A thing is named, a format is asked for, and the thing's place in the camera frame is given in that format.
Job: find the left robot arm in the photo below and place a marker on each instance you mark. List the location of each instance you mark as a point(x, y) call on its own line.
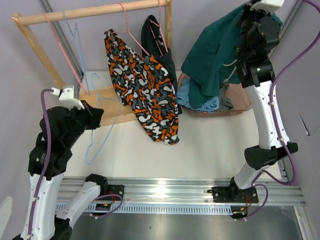
point(60, 129)

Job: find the pink translucent plastic basin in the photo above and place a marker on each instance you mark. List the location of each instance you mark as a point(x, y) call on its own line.
point(239, 99)

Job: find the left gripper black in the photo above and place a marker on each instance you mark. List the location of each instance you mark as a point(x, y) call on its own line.
point(95, 114)

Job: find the black shorts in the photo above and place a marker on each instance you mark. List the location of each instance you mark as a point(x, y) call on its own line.
point(148, 42)

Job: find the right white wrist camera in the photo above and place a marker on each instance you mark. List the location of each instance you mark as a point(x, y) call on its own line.
point(269, 6)

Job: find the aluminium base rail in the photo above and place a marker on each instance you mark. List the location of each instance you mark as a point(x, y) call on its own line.
point(172, 196)

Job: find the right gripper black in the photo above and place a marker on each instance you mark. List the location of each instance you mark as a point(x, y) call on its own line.
point(247, 12)

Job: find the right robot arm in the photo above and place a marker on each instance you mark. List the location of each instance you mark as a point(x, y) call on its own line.
point(271, 133)

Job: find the orange camouflage shorts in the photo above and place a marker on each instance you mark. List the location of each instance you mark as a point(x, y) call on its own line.
point(144, 84)

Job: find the pink hanger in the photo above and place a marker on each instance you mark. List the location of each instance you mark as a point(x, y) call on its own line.
point(158, 37)
point(129, 31)
point(66, 56)

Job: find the grey shorts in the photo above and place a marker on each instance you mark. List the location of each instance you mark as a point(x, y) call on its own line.
point(225, 104)

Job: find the wooden clothes rack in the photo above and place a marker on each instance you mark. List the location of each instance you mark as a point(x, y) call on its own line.
point(113, 111)

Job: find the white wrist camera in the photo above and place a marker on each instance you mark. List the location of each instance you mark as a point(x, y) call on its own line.
point(67, 97)
point(269, 6)

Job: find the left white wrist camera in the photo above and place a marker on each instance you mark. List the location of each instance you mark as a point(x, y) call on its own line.
point(67, 97)

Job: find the light blue shorts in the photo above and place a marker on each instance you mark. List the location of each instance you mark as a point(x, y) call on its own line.
point(189, 95)

